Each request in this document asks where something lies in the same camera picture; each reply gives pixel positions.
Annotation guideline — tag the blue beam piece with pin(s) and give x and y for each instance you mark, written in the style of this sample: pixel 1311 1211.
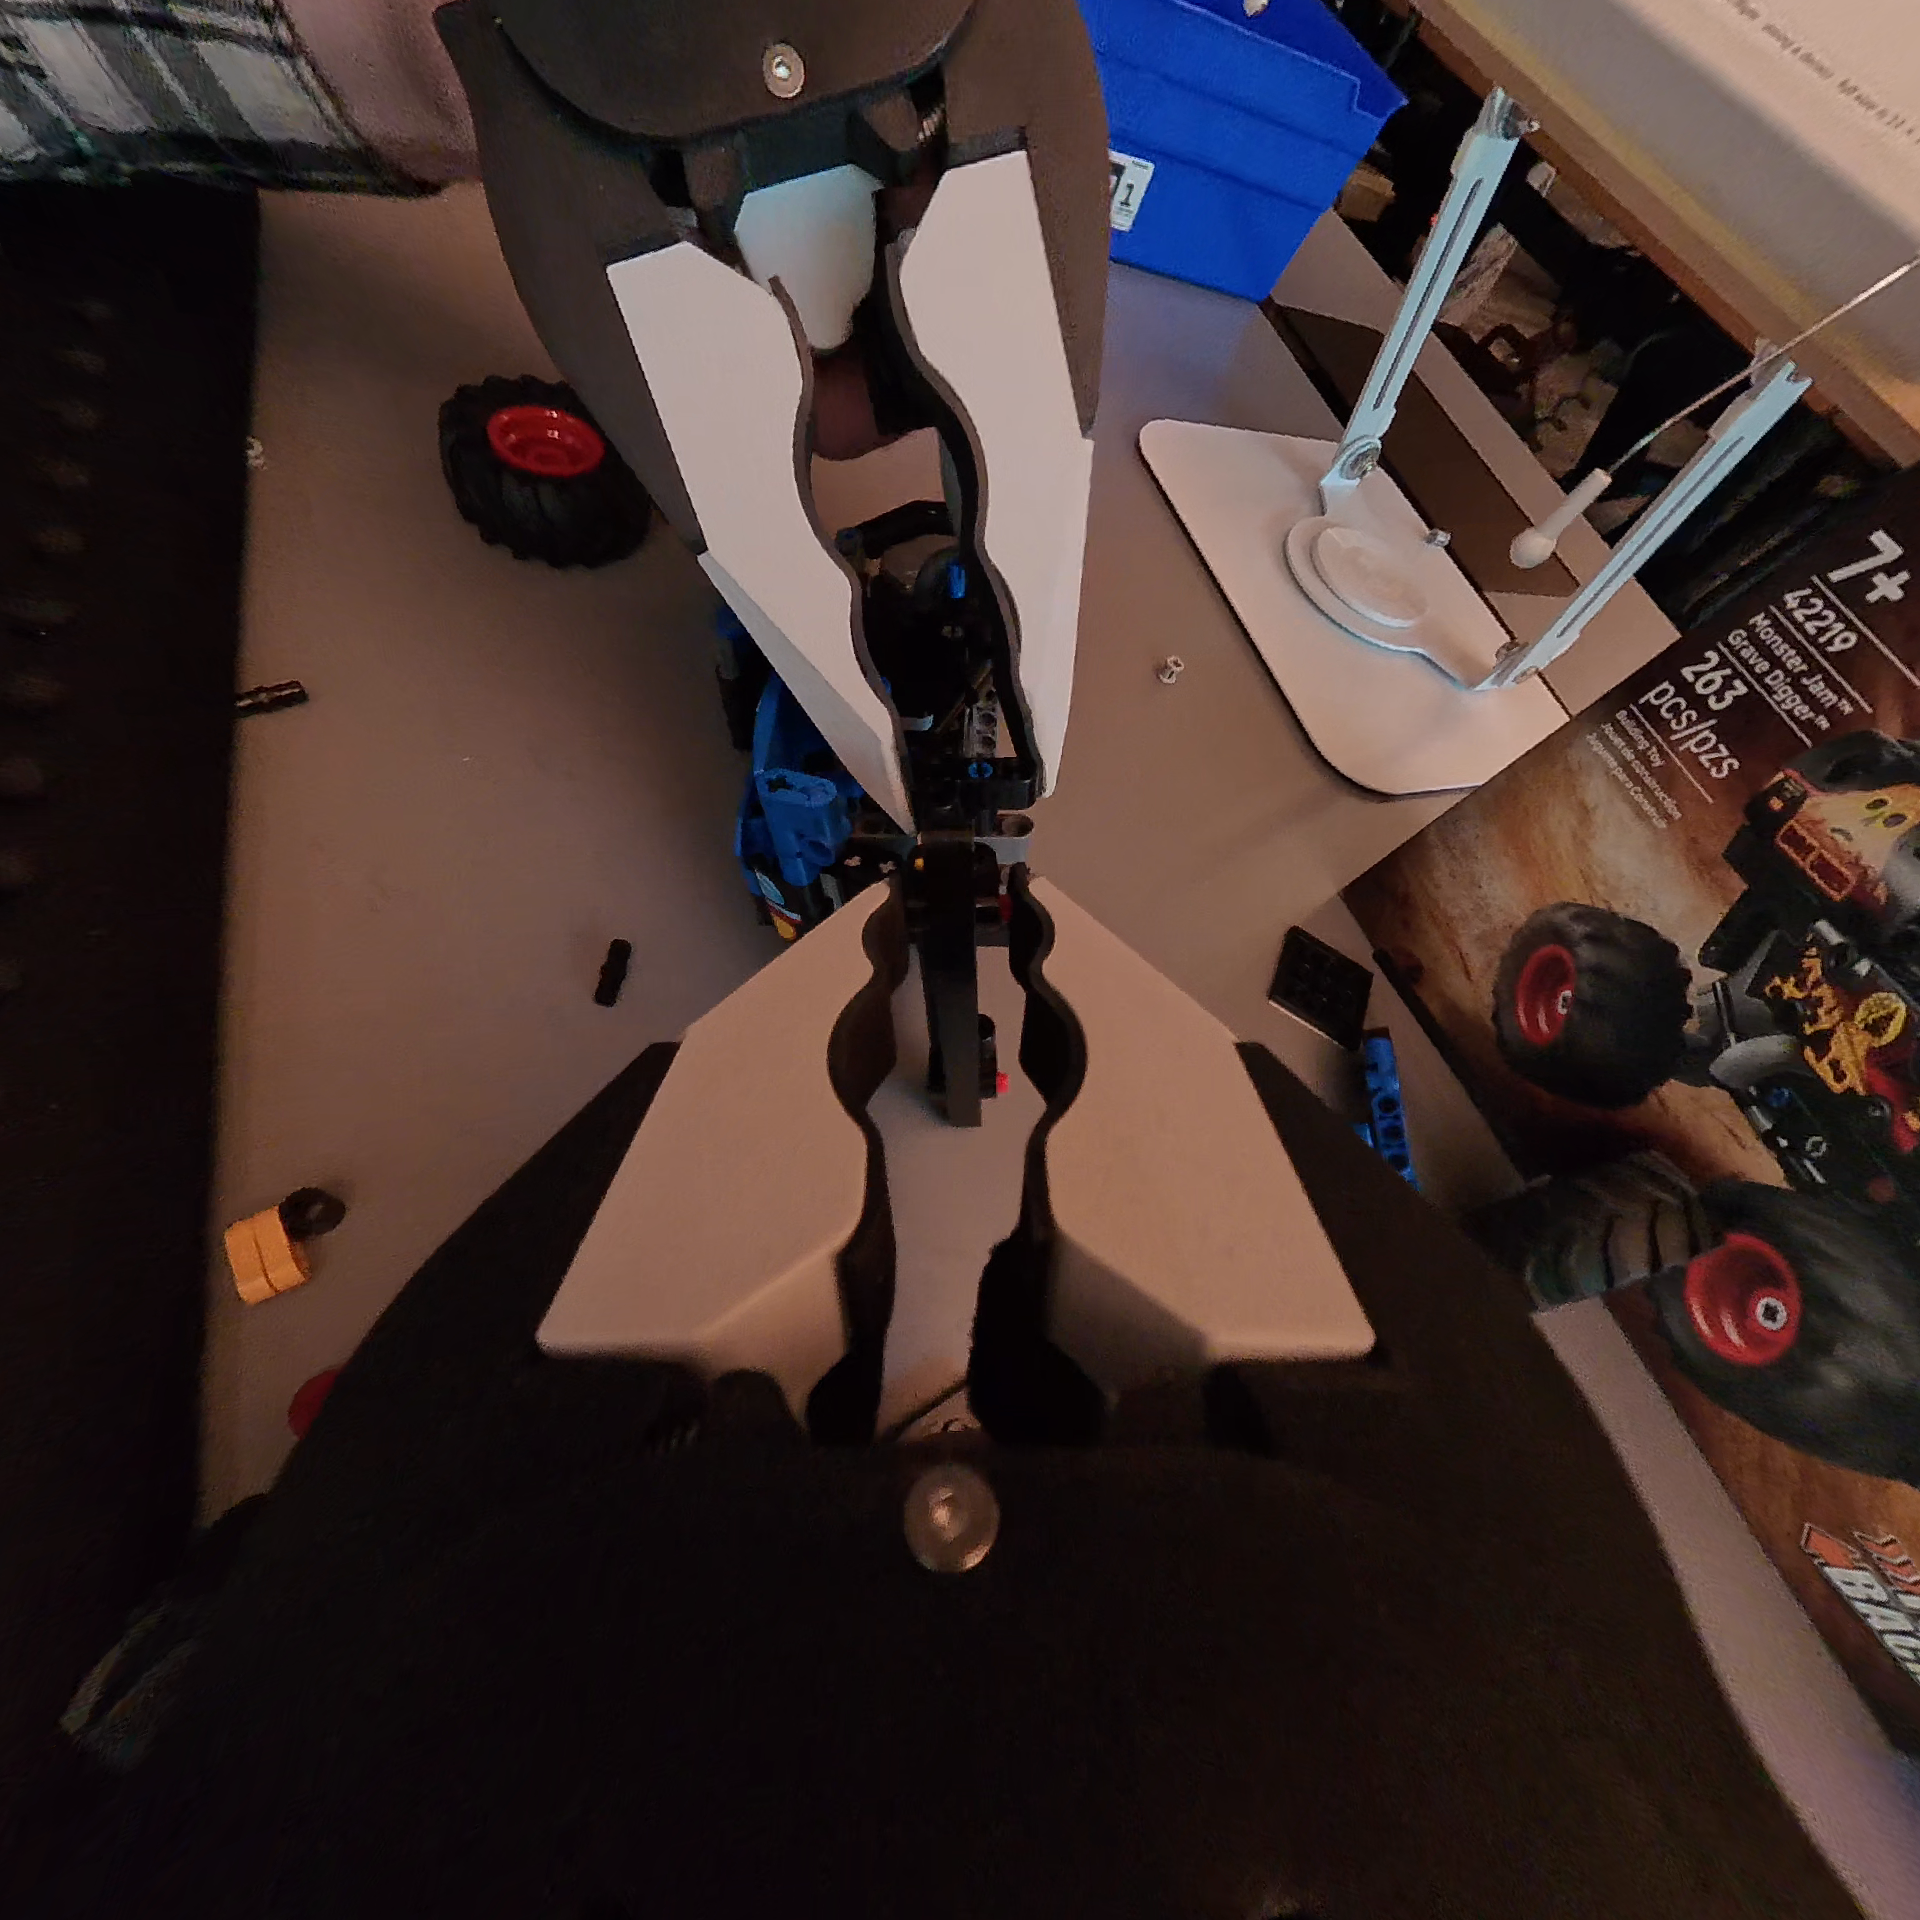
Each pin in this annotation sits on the blue beam piece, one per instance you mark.
pixel 1390 1103

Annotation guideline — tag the person's left forearm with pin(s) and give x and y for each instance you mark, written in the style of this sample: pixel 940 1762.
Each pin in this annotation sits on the person's left forearm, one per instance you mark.
pixel 180 76

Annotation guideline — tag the black tyre blue hub wheel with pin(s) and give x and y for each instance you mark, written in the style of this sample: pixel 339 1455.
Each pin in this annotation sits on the black tyre blue hub wheel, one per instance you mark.
pixel 1590 1223

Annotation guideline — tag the blue panel piece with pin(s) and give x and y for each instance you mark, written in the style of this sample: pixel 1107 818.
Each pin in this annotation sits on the blue panel piece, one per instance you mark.
pixel 788 825

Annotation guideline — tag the blue plastic bin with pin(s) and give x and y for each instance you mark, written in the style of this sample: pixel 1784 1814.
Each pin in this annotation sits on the blue plastic bin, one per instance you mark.
pixel 1232 151

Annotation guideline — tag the yellow brick with grey pin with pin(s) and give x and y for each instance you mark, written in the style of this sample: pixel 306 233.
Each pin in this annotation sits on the yellow brick with grey pin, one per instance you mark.
pixel 272 1252

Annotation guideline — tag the toy brick monster truck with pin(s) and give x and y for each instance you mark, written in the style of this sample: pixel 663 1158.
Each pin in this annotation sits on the toy brick monster truck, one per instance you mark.
pixel 953 901

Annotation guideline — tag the black axle pin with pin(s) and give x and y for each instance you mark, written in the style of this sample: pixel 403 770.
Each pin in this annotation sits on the black axle pin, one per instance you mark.
pixel 272 698
pixel 612 972

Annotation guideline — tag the red round disc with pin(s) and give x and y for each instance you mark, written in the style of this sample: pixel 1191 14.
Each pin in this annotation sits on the red round disc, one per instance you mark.
pixel 312 1399

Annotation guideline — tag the toy set cardboard box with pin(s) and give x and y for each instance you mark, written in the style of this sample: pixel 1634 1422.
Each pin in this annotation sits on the toy set cardboard box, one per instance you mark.
pixel 1501 901

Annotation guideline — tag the person's left hand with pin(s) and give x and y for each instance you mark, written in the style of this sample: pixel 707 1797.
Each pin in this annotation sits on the person's left hand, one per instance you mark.
pixel 855 415

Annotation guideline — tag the white tilted board stand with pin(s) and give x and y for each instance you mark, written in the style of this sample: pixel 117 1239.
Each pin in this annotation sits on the white tilted board stand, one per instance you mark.
pixel 1350 705

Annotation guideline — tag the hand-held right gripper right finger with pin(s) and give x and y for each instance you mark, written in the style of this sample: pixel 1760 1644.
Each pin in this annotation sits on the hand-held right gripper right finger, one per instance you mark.
pixel 1200 1201

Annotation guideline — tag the black tyre red hub wheel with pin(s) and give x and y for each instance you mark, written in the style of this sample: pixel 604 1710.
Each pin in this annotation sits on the black tyre red hub wheel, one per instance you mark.
pixel 542 465

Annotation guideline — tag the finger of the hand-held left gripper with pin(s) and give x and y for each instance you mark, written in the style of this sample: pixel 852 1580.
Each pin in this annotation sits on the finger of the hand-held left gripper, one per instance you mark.
pixel 737 481
pixel 1007 344

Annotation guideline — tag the white tethered stylus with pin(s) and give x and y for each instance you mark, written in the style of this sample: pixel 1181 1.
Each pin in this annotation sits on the white tethered stylus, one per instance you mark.
pixel 1554 526

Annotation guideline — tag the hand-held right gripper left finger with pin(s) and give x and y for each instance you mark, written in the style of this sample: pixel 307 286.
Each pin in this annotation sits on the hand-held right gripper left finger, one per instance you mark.
pixel 706 1201

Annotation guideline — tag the black perforated seat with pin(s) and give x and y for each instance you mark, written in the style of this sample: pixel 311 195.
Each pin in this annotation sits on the black perforated seat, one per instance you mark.
pixel 105 901

